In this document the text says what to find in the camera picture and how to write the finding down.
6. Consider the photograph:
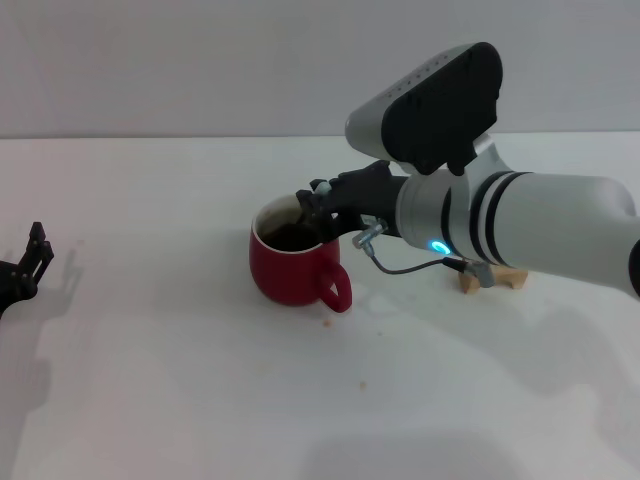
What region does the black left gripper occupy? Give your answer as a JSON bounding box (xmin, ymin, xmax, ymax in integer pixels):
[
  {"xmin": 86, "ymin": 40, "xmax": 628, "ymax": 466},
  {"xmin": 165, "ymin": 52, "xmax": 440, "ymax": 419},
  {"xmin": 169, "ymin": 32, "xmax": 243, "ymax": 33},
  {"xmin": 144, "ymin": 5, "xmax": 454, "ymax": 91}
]
[{"xmin": 0, "ymin": 221, "xmax": 55, "ymax": 322}]

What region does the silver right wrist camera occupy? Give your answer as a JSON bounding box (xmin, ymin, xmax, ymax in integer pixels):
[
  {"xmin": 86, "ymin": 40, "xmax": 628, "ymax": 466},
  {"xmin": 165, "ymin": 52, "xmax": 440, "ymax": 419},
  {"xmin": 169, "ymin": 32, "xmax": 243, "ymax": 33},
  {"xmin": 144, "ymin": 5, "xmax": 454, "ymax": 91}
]
[{"xmin": 345, "ymin": 41, "xmax": 504, "ymax": 177}]

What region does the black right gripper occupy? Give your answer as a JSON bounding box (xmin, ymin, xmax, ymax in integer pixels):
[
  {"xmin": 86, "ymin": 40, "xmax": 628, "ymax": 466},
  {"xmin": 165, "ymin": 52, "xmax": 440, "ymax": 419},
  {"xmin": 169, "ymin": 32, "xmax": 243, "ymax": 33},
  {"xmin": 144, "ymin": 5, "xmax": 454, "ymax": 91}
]
[{"xmin": 295, "ymin": 160, "xmax": 417, "ymax": 243}]

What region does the light wooden arch block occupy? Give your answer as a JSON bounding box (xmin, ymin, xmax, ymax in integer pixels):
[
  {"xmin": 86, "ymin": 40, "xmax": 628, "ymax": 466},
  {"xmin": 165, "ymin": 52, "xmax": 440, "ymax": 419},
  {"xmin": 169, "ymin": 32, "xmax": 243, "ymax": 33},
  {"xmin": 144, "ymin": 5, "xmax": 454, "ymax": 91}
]
[{"xmin": 458, "ymin": 264, "xmax": 529, "ymax": 296}]

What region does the grey right gripper cable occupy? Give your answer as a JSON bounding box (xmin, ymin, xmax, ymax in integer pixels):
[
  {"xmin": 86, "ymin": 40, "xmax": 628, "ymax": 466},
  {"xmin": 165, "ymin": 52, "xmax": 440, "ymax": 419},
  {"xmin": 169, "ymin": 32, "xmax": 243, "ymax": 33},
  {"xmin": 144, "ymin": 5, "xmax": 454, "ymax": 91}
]
[{"xmin": 351, "ymin": 216, "xmax": 495, "ymax": 289}]

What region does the red ceramic cup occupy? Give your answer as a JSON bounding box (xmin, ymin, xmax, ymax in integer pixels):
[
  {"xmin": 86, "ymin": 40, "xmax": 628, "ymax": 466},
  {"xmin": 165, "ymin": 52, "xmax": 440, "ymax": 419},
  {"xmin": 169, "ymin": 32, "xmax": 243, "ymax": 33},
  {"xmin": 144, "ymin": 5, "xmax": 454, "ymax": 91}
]
[{"xmin": 248, "ymin": 194, "xmax": 354, "ymax": 314}]

